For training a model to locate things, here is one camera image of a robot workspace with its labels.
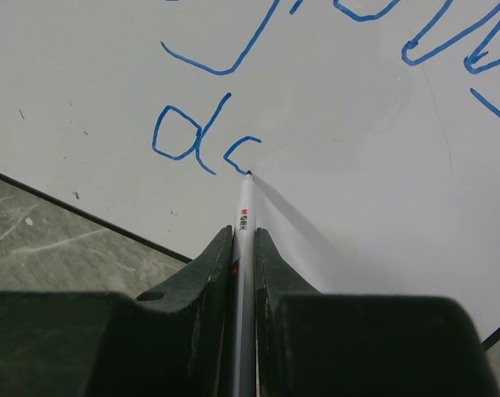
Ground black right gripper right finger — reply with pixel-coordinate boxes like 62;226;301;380
254;228;500;396

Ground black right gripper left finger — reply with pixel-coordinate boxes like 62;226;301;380
0;227;233;396

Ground white blue whiteboard marker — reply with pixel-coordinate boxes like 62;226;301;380
218;172;257;396

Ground white whiteboard black frame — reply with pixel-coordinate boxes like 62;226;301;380
0;1;500;337

